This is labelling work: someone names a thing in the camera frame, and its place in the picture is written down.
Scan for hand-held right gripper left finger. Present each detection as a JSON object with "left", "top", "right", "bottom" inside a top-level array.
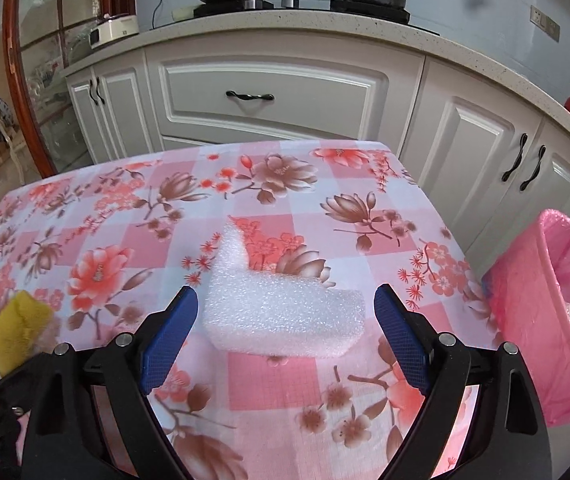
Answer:
[{"left": 22, "top": 285, "right": 200, "bottom": 480}]

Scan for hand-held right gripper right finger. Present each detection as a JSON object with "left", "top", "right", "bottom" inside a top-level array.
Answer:
[{"left": 373, "top": 284, "right": 553, "bottom": 480}]

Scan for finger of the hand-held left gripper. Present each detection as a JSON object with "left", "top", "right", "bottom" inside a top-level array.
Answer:
[{"left": 0, "top": 355, "right": 51, "bottom": 412}]

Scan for yellow sponge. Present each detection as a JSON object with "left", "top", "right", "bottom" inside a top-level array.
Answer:
[{"left": 0, "top": 290, "right": 61, "bottom": 377}]

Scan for curved white foam sheet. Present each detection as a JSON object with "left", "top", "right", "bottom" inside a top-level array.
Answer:
[{"left": 202, "top": 215, "right": 367, "bottom": 359}]

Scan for pink lined trash bin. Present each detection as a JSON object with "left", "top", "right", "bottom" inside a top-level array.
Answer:
[{"left": 481, "top": 208, "right": 570, "bottom": 428}]

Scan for pink floral tablecloth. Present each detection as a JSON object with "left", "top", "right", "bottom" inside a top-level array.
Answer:
[{"left": 0, "top": 140, "right": 498, "bottom": 480}]

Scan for white kitchen base cabinets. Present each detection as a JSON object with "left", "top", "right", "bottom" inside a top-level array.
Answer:
[{"left": 62, "top": 35, "right": 570, "bottom": 281}]

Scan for white cabinet drawer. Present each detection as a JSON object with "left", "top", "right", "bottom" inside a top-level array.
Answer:
[{"left": 147, "top": 47, "right": 426, "bottom": 143}]

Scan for wood framed glass door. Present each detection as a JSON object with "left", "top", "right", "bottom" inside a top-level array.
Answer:
[{"left": 2, "top": 0, "right": 138, "bottom": 179}]

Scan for white countertop cooker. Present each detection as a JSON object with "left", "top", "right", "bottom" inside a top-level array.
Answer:
[{"left": 88, "top": 12, "right": 141, "bottom": 51}]

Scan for black gas stove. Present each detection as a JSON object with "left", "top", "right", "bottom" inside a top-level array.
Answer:
[{"left": 170, "top": 0, "right": 440, "bottom": 37}]

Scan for black drawer handle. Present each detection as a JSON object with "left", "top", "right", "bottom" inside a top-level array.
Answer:
[{"left": 225, "top": 90, "right": 275, "bottom": 103}]

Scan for wall power socket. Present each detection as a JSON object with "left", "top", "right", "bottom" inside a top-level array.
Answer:
[{"left": 530, "top": 5, "right": 562, "bottom": 44}]

